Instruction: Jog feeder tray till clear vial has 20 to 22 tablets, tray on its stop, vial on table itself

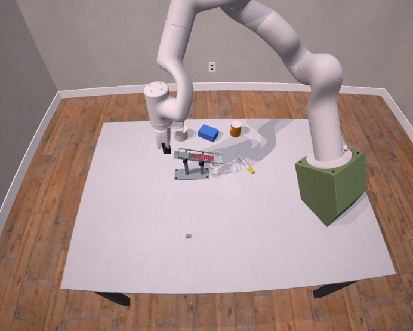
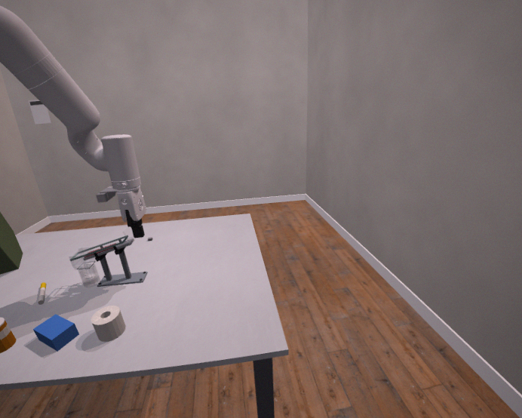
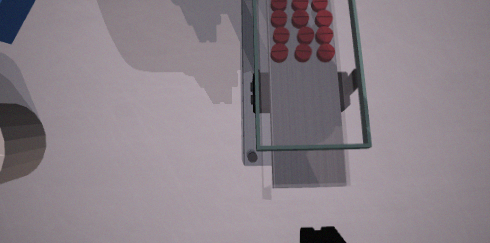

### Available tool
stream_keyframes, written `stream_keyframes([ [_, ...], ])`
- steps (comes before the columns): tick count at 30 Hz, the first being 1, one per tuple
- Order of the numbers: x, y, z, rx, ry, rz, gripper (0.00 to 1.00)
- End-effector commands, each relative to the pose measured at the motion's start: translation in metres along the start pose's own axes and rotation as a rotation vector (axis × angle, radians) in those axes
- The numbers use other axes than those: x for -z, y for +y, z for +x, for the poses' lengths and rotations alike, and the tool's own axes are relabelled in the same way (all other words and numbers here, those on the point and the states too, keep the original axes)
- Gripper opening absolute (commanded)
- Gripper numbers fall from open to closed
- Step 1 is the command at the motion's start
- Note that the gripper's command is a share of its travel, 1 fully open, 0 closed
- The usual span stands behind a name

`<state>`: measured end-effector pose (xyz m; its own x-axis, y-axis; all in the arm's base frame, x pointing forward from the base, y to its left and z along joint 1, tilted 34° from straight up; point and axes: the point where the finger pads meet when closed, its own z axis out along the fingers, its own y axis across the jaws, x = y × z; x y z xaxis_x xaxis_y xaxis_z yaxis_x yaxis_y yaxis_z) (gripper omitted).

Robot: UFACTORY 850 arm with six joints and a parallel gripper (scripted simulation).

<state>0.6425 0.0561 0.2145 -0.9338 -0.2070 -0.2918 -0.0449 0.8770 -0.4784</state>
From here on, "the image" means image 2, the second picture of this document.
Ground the clear glass vial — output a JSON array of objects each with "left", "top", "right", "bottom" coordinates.
[{"left": 78, "top": 263, "right": 100, "bottom": 287}]

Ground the blue box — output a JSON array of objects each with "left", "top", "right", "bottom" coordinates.
[{"left": 33, "top": 315, "right": 79, "bottom": 351}]

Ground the white cylinder with yellow cap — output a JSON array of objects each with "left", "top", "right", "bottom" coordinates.
[{"left": 38, "top": 283, "right": 46, "bottom": 305}]

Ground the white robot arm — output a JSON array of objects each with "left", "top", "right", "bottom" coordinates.
[{"left": 0, "top": 6, "right": 141, "bottom": 203}]

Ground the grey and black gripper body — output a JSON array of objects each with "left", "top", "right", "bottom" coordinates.
[{"left": 117, "top": 186, "right": 146, "bottom": 222}]

